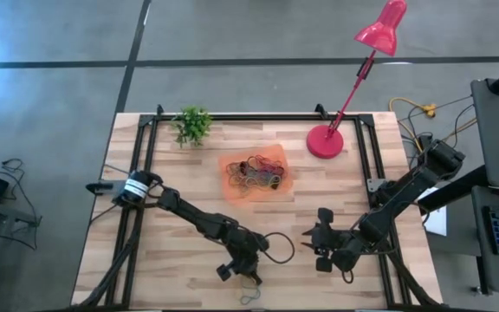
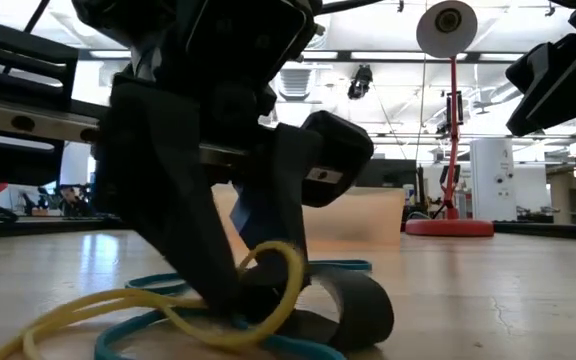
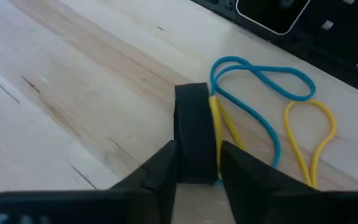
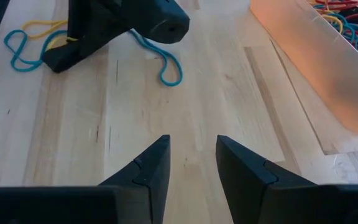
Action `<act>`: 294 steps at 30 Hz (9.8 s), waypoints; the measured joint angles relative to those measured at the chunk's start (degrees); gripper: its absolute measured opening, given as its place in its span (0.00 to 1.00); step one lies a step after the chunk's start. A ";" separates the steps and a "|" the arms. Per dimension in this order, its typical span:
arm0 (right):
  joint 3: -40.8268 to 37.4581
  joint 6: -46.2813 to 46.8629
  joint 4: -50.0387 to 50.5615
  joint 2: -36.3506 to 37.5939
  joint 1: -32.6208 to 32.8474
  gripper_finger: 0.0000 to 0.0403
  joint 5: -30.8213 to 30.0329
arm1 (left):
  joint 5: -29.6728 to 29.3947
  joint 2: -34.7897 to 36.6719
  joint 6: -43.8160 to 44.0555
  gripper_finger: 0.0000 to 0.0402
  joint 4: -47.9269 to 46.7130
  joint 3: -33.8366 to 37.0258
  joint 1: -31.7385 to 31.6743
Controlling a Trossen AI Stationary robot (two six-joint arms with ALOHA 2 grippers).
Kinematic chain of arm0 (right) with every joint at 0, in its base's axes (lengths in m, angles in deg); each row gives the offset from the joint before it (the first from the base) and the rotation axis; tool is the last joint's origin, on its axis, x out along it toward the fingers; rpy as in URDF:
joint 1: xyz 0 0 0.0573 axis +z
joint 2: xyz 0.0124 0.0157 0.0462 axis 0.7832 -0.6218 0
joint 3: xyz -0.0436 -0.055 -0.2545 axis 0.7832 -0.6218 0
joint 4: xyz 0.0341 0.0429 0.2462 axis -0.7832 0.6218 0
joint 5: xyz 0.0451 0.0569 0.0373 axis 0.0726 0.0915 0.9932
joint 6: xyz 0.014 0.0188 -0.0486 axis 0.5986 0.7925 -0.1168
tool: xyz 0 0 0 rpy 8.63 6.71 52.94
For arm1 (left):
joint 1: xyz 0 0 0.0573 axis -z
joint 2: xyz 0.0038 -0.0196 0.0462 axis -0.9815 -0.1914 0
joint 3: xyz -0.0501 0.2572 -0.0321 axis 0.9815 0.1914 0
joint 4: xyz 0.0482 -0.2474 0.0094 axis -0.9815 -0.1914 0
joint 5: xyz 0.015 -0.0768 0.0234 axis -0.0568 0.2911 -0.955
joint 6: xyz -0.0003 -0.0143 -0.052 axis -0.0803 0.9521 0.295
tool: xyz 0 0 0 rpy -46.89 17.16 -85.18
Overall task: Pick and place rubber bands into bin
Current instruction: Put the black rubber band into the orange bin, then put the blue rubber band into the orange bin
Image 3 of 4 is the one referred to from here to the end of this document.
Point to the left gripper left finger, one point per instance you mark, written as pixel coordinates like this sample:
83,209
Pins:
151,193

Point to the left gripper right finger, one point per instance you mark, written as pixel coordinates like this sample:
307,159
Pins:
250,189

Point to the yellow rubber band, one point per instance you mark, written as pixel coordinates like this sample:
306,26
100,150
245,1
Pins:
216,124

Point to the black wide rubber band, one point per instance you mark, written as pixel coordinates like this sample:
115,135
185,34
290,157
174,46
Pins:
194,130

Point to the blue rubber band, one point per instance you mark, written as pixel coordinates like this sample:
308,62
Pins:
259,118

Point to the white-edged black panel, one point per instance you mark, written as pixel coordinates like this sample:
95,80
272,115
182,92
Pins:
272,15

